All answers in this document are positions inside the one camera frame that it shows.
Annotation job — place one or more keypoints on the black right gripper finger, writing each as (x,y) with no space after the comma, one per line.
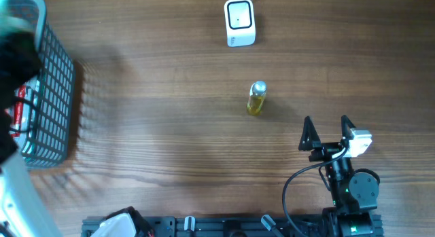
(347,127)
(309,139)

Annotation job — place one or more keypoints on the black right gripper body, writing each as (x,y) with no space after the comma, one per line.
(323,153)

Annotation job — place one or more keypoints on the yellow oil bottle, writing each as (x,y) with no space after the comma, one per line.
(257,95)

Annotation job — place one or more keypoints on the red snack packet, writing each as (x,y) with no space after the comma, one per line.
(15,112)

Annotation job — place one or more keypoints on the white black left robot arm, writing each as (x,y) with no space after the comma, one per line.
(21,205)

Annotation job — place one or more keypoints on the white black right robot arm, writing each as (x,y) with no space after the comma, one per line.
(354,191)

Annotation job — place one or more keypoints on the white cube barcode scanner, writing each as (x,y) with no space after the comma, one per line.
(240,23)

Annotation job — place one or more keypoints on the grey mesh shopping basket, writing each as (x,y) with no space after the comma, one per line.
(51,92)

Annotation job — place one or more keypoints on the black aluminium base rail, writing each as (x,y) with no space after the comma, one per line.
(310,225)

